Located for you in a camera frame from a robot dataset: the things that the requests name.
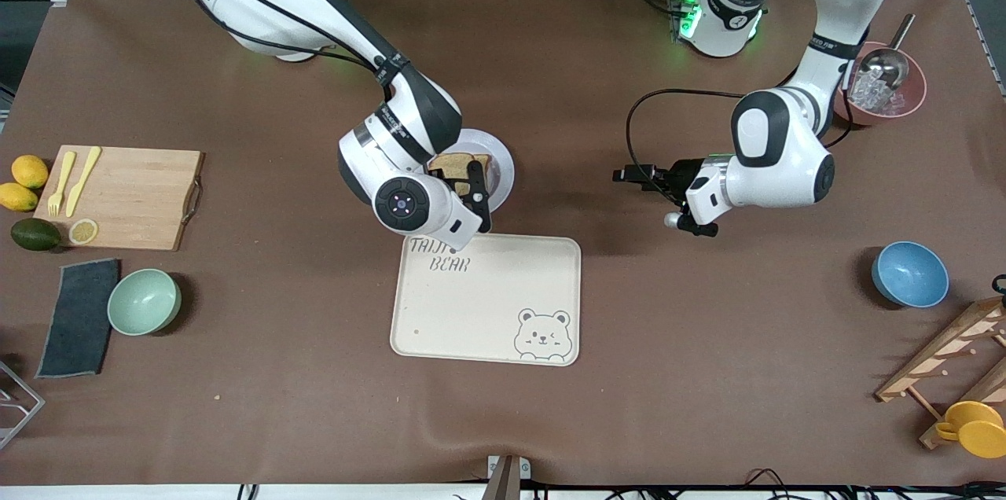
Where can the yellow plastic knife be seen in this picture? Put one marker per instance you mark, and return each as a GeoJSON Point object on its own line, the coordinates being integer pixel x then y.
{"type": "Point", "coordinates": [82, 181]}

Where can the brown toast bread slice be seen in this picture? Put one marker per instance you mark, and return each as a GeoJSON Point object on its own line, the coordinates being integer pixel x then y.
{"type": "Point", "coordinates": [448, 163]}

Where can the wooden drying rack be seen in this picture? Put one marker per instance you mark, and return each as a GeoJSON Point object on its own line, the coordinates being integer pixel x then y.
{"type": "Point", "coordinates": [943, 351]}

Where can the yellow plastic cup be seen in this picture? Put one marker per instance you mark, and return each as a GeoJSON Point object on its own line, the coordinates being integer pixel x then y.
{"type": "Point", "coordinates": [978, 433]}

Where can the wooden cutting board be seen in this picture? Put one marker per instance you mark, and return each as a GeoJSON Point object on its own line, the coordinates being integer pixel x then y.
{"type": "Point", "coordinates": [134, 193]}

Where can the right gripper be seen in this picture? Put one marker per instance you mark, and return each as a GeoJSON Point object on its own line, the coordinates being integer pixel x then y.
{"type": "Point", "coordinates": [464, 178]}

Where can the yellow plastic fork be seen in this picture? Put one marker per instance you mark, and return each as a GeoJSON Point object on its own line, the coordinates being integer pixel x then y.
{"type": "Point", "coordinates": [61, 184]}

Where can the mint green bowl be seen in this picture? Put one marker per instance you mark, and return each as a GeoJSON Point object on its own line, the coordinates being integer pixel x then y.
{"type": "Point", "coordinates": [144, 302]}

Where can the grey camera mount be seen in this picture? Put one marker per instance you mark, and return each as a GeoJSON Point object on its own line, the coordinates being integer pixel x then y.
{"type": "Point", "coordinates": [504, 476]}

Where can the cream bear print tray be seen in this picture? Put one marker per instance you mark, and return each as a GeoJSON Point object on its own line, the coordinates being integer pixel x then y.
{"type": "Point", "coordinates": [471, 311]}

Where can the clear ice cubes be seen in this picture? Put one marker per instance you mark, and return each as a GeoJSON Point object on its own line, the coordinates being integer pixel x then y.
{"type": "Point", "coordinates": [868, 91]}

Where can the green avocado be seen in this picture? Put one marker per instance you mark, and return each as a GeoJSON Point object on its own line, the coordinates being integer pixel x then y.
{"type": "Point", "coordinates": [35, 235]}

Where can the metal scoop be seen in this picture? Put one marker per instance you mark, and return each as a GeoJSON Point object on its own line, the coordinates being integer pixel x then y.
{"type": "Point", "coordinates": [884, 64]}

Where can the pink bowl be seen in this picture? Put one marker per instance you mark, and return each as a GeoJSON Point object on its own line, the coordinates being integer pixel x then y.
{"type": "Point", "coordinates": [904, 103]}

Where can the yellow lemon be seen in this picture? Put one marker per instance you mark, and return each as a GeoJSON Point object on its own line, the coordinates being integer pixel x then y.
{"type": "Point", "coordinates": [17, 197]}
{"type": "Point", "coordinates": [30, 172]}

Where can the blue bowl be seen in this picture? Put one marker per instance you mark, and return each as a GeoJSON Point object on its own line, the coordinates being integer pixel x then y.
{"type": "Point", "coordinates": [910, 274]}

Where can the dark grey cloth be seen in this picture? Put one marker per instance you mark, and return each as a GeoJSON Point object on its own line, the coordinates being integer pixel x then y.
{"type": "Point", "coordinates": [78, 319]}

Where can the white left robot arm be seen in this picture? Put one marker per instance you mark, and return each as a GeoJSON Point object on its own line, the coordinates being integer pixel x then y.
{"type": "Point", "coordinates": [778, 154]}

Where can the white round plate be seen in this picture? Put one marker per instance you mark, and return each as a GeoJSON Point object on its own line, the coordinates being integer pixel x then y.
{"type": "Point", "coordinates": [499, 170]}

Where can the lemon slice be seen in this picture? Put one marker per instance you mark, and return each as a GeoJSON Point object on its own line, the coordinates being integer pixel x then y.
{"type": "Point", "coordinates": [83, 231]}

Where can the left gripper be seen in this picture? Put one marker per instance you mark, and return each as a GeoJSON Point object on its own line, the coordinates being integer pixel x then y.
{"type": "Point", "coordinates": [682, 170]}

